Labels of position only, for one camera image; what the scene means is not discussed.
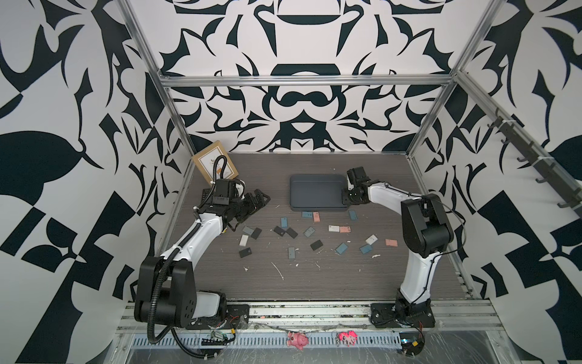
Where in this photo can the black eraser left pair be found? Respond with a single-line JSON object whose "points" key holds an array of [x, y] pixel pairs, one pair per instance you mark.
{"points": [[279, 231]]}

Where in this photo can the wooden picture frame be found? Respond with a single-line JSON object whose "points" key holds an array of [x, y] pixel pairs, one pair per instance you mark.
{"points": [[205, 160]]}

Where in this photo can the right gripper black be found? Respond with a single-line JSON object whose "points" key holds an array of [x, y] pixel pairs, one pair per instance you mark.
{"points": [[345, 200]]}

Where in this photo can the small circuit board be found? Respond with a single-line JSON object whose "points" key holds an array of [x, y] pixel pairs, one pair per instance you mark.
{"points": [[412, 347], [219, 339]]}

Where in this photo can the small circuit board left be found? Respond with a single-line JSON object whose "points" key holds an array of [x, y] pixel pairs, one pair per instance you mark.
{"points": [[219, 339]]}

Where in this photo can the black wall hook rail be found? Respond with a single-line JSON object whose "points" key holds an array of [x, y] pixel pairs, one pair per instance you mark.
{"points": [[532, 154]]}

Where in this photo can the white slotted cable duct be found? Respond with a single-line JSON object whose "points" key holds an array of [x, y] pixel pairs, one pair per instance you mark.
{"points": [[272, 340]]}

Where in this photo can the pink toy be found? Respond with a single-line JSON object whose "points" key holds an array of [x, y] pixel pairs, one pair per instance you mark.
{"points": [[347, 339], [297, 340]]}

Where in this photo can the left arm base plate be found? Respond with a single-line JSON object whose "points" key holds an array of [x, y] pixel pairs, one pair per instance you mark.
{"points": [[233, 316]]}

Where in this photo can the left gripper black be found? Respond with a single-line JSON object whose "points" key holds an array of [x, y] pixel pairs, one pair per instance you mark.
{"points": [[253, 208]]}

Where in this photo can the grey-blue eraser centre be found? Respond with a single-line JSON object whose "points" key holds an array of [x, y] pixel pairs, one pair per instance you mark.
{"points": [[309, 232]]}

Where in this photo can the black remote control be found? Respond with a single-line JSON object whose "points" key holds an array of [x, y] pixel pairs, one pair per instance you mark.
{"points": [[206, 197]]}

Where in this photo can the black eraser lower left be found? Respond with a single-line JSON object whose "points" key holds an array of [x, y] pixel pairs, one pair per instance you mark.
{"points": [[245, 252]]}

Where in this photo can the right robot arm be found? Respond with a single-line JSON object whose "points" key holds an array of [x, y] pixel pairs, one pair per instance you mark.
{"points": [[427, 232]]}

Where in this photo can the small circuit board right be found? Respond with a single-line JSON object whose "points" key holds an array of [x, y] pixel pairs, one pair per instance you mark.
{"points": [[412, 347]]}

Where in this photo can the black eraser right pair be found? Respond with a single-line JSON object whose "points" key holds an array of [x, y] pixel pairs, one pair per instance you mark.
{"points": [[291, 233]]}

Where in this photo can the pink toy left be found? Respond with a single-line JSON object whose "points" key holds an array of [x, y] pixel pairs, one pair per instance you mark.
{"points": [[297, 340]]}

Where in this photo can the dark grey storage tray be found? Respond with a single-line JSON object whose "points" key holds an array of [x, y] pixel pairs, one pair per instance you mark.
{"points": [[317, 192]]}

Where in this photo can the black eraser pair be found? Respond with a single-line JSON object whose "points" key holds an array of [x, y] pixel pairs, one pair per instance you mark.
{"points": [[291, 233], [279, 231]]}

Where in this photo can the pink toy right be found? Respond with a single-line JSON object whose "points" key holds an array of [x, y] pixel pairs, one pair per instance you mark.
{"points": [[347, 339]]}

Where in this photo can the black eraser lower centre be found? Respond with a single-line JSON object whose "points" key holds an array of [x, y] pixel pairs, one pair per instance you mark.
{"points": [[316, 245]]}

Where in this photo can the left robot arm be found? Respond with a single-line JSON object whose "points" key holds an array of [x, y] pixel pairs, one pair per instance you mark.
{"points": [[166, 291]]}

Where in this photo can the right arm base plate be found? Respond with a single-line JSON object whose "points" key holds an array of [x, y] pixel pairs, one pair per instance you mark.
{"points": [[401, 314]]}

